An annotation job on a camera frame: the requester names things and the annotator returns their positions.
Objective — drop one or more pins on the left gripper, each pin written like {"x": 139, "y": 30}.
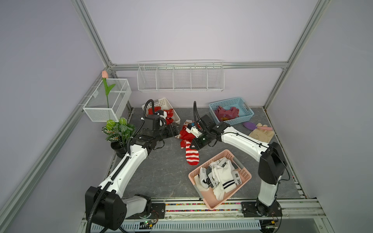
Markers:
{"x": 175, "y": 132}

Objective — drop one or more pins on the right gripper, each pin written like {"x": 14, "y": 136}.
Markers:
{"x": 196, "y": 145}

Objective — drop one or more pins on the santa face red sock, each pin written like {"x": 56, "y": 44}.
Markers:
{"x": 185, "y": 128}

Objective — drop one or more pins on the plain red fleece sock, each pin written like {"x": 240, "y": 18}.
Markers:
{"x": 186, "y": 138}

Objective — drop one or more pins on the santa striped small sock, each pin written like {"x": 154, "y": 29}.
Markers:
{"x": 192, "y": 154}

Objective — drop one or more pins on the white black striped sock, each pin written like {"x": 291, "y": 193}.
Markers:
{"x": 223, "y": 182}

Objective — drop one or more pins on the white sock grey emblem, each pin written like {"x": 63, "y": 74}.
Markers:
{"x": 237, "y": 178}

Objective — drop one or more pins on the white sock black pattern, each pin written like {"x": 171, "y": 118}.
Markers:
{"x": 202, "y": 180}

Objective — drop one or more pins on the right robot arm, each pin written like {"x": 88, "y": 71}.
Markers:
{"x": 271, "y": 160}

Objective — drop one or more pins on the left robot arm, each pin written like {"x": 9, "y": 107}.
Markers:
{"x": 104, "y": 204}

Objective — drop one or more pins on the blue plastic basket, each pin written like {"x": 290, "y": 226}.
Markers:
{"x": 246, "y": 113}

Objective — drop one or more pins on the pink plastic basket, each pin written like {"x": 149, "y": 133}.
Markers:
{"x": 208, "y": 197}

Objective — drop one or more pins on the green potted plant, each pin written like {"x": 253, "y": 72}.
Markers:
{"x": 118, "y": 134}

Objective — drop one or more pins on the purple pink scoop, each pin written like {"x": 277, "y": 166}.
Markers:
{"x": 251, "y": 126}

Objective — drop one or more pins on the beige work glove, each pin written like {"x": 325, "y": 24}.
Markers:
{"x": 263, "y": 133}

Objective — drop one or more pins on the artificial pink tulip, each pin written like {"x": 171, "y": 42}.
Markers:
{"x": 107, "y": 87}

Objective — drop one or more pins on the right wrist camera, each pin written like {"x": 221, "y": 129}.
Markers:
{"x": 193, "y": 129}

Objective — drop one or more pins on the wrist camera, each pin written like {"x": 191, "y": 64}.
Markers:
{"x": 163, "y": 117}
{"x": 193, "y": 129}

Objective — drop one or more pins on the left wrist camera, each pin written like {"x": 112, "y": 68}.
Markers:
{"x": 163, "y": 117}

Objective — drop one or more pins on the white wire wall shelf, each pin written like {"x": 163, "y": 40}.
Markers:
{"x": 181, "y": 75}

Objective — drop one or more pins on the white mesh wall box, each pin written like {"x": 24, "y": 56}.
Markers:
{"x": 96, "y": 107}

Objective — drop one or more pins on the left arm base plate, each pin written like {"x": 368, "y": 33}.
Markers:
{"x": 156, "y": 211}

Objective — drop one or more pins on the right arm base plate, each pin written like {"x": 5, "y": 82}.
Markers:
{"x": 258, "y": 209}

